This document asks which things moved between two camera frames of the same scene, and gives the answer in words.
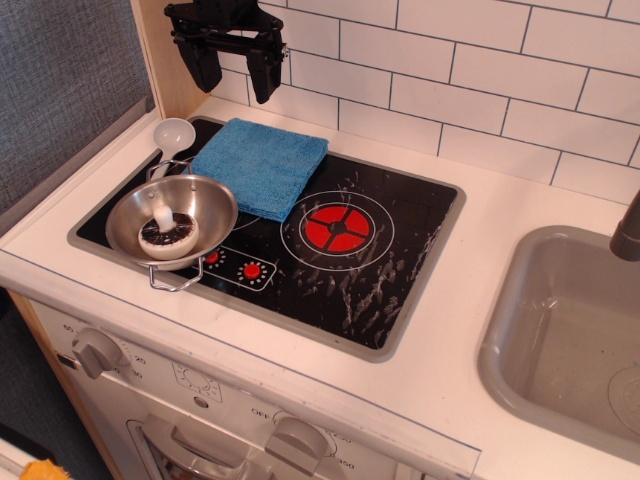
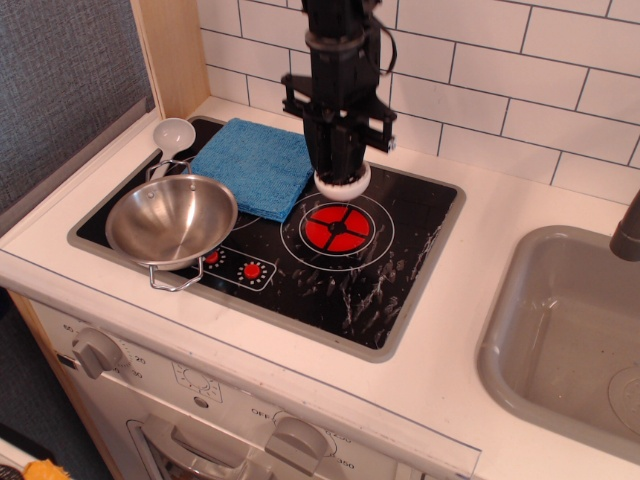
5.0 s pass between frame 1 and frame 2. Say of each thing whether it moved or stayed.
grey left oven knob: stayed
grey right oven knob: stayed
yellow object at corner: stayed
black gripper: moved
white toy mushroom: moved
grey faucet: stayed
